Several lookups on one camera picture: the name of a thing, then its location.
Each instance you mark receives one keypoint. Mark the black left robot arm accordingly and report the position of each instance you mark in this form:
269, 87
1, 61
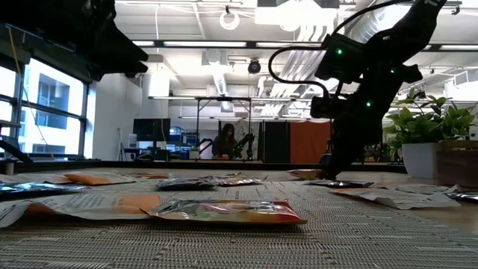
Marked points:
56, 15

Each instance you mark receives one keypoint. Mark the orange room partition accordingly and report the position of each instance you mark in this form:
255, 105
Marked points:
310, 142

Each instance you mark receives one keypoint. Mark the grey woven placemat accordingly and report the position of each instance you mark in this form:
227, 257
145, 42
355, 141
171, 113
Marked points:
239, 246

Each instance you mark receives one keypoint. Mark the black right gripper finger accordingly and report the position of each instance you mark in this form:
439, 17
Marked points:
356, 138
336, 149

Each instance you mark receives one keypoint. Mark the black background robot arm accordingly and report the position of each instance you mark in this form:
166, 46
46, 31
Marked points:
205, 145
244, 143

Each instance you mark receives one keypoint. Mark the large office window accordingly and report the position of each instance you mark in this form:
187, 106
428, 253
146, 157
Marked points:
56, 112

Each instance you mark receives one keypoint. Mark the long ceiling light bar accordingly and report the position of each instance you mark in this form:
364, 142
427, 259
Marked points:
205, 43

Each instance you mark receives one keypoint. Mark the white ceiling pipes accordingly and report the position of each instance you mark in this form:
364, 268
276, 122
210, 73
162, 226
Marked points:
298, 63

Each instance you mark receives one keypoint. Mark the dark Ahmad tea packet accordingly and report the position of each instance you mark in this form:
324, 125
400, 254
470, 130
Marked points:
343, 184
465, 197
37, 188
183, 184

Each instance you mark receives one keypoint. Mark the mango Ahmad tea packet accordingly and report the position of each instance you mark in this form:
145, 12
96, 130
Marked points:
224, 211

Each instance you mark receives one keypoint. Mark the black workstation frame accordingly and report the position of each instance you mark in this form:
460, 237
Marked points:
224, 98

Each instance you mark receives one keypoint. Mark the white plant pot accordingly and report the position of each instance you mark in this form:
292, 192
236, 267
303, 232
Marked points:
420, 160

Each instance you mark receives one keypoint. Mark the grey patterned partition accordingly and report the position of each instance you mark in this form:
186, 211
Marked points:
248, 129

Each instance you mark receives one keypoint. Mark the black ceiling dome camera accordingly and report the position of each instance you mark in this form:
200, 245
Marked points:
254, 66

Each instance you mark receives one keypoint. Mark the black room partition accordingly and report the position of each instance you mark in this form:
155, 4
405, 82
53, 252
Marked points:
276, 142

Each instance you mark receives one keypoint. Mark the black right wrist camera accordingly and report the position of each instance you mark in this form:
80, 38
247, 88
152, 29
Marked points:
321, 108

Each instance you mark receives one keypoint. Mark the black metal table frame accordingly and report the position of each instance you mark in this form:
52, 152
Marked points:
186, 164

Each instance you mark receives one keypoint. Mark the brown wooden box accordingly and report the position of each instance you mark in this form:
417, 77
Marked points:
457, 164

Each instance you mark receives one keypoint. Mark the silver ventilation duct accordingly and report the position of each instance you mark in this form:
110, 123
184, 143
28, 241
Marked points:
369, 26

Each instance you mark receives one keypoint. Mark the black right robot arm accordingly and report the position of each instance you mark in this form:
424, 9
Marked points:
403, 26

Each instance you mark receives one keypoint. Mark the green leafy plant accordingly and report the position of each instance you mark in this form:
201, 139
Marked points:
411, 123

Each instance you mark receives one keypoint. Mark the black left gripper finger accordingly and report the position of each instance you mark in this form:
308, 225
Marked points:
136, 52
134, 69

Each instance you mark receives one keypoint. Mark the person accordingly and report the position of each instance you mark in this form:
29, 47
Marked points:
224, 142

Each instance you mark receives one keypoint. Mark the black computer monitor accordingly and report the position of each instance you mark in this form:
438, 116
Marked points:
151, 129

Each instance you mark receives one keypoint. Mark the white orange Tazo tea packet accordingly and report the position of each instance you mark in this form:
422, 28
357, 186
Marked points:
97, 178
429, 188
74, 207
37, 178
396, 198

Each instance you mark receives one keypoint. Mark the black angled strut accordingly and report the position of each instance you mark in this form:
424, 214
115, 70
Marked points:
15, 149

